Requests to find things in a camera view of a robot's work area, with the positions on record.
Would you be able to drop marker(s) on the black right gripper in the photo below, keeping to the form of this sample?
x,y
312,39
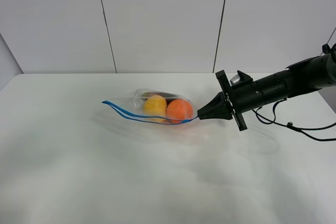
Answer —
x,y
238,100

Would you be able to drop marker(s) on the clear zip bag blue seal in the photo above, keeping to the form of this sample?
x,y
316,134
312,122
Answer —
x,y
130,108

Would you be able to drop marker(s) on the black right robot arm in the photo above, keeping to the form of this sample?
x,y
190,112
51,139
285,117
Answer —
x,y
301,78

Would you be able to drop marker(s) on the orange toy fruit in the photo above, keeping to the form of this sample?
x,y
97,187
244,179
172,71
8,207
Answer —
x,y
179,110

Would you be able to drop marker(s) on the purple toy eggplant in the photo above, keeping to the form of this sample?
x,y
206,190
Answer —
x,y
167,96

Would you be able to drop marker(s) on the yellow toy fruit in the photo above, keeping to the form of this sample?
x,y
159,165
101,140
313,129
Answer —
x,y
155,107

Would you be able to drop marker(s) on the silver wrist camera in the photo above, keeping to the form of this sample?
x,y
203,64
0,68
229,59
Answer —
x,y
240,79

